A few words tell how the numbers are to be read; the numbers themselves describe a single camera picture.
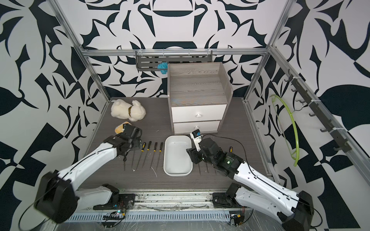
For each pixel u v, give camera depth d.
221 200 0.75
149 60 0.99
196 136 0.64
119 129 0.96
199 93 0.80
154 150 0.91
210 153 0.55
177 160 0.88
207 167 0.86
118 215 0.72
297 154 0.64
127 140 0.64
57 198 0.40
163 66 0.91
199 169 0.85
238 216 0.71
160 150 0.91
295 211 0.40
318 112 0.55
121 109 0.99
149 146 0.94
